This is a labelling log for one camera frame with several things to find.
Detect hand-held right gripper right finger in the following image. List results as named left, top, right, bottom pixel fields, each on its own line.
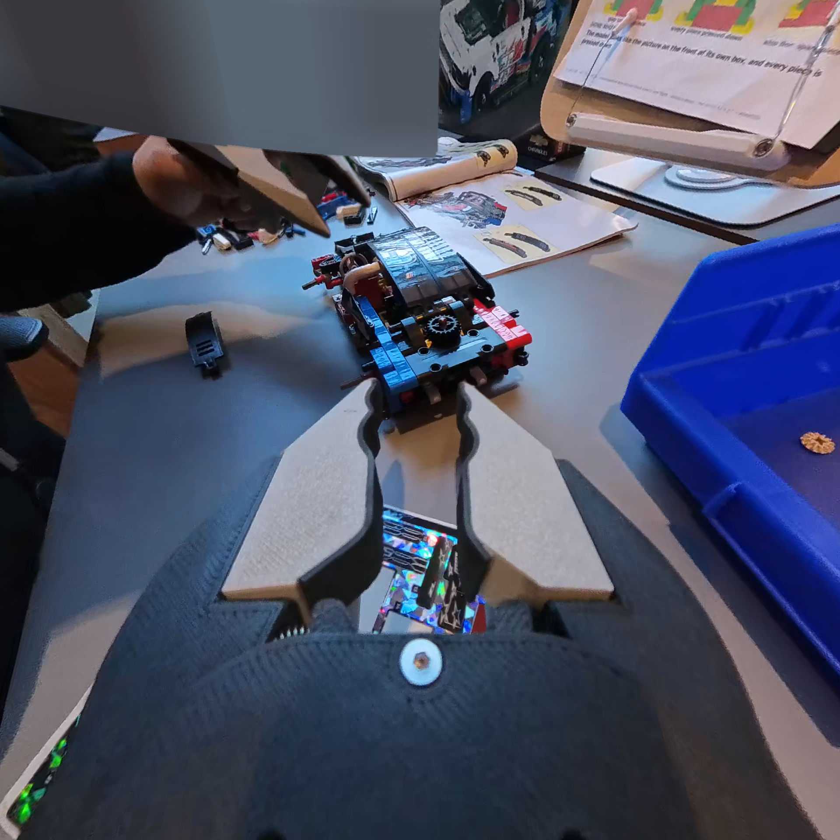
left=456, top=384, right=616, bottom=605

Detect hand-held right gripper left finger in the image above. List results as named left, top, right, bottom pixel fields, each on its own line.
left=220, top=379, right=387, bottom=623

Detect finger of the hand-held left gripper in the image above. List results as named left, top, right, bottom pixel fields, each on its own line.
left=167, top=138, right=332, bottom=238
left=262, top=150, right=373, bottom=210

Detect black starred brick panel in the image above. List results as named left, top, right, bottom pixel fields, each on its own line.
left=413, top=227, right=481, bottom=298

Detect black curved brick panel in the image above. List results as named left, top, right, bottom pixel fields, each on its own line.
left=185, top=311, right=227, bottom=378
left=462, top=252, right=497, bottom=303

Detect toy brick car model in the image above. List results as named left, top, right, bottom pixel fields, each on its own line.
left=302, top=226, right=532, bottom=434

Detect person's left hand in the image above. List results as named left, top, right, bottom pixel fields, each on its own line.
left=131, top=138, right=293, bottom=231

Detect pile of loose toy bricks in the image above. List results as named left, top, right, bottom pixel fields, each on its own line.
left=197, top=187, right=380, bottom=253

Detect holographic sticker sheet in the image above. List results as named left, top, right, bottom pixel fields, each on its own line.
left=0, top=505, right=488, bottom=829

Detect toy car set box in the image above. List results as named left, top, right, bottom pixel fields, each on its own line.
left=438, top=0, right=585, bottom=161

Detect wooden document stand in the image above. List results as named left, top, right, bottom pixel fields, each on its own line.
left=539, top=0, right=840, bottom=188

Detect open instruction booklet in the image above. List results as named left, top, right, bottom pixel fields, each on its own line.
left=351, top=138, right=637, bottom=280

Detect blue plastic bin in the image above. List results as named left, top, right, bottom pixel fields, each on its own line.
left=620, top=223, right=840, bottom=697

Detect black chair armrest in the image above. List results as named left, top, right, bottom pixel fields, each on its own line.
left=0, top=315, right=50, bottom=362

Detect wooden table leg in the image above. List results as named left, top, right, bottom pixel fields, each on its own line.
left=10, top=295, right=99, bottom=437

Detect printed instruction paper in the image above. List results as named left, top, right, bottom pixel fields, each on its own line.
left=556, top=0, right=840, bottom=148

